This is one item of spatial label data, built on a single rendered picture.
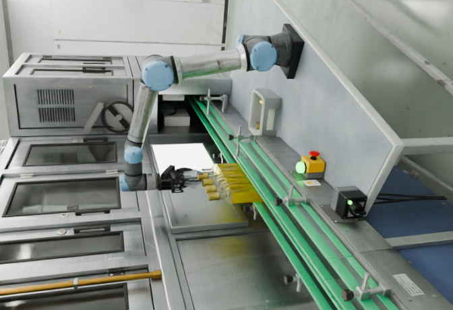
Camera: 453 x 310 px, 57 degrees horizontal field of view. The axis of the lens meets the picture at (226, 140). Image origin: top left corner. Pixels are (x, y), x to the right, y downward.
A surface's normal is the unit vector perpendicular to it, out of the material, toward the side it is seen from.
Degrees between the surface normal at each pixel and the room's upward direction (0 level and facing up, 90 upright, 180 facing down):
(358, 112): 0
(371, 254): 90
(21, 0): 90
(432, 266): 90
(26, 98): 90
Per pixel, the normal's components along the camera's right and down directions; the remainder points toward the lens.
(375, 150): -0.96, 0.03
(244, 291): 0.07, -0.93
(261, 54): 0.35, 0.35
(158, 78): 0.10, 0.40
